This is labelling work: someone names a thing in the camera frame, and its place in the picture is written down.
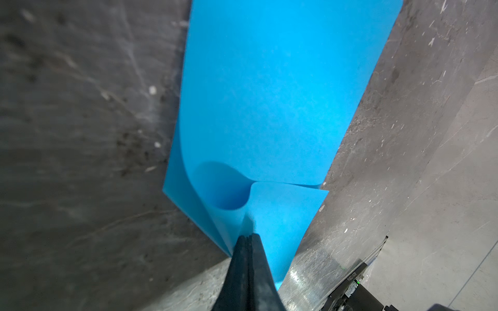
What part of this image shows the blue square paper sheet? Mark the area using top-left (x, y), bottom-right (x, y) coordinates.
top-left (163, 1), bottom-right (402, 286)

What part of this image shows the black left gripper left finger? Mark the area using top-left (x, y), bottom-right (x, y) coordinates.
top-left (212, 236), bottom-right (249, 311)

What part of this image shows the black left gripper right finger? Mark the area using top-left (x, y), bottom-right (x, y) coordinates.
top-left (248, 234), bottom-right (286, 311)

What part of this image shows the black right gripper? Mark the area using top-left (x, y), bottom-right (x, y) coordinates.
top-left (320, 236), bottom-right (398, 311)

